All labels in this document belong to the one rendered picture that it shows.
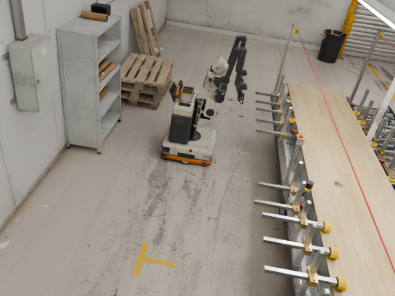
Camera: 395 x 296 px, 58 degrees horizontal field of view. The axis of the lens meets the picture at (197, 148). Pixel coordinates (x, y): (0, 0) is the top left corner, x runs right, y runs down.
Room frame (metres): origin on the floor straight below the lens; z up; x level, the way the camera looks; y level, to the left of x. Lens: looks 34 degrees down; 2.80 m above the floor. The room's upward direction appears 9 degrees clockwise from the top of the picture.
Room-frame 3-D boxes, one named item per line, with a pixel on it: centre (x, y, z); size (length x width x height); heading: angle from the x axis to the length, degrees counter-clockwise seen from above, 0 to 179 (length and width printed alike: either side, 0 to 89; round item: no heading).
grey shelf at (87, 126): (4.13, 1.44, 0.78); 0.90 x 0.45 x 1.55; 178
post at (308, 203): (2.03, -0.88, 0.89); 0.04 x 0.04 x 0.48; 88
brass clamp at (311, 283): (1.51, -0.86, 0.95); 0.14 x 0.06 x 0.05; 178
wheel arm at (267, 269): (1.49, -0.79, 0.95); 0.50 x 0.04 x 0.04; 88
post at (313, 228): (1.78, -0.87, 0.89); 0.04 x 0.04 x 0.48; 88
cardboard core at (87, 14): (4.24, 1.45, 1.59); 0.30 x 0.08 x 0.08; 88
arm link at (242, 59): (3.80, -0.34, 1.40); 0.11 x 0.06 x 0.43; 178
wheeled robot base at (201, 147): (4.04, 0.12, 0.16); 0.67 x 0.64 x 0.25; 88
